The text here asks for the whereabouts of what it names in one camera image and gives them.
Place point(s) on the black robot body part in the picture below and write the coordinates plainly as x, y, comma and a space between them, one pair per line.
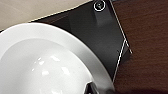
98, 89

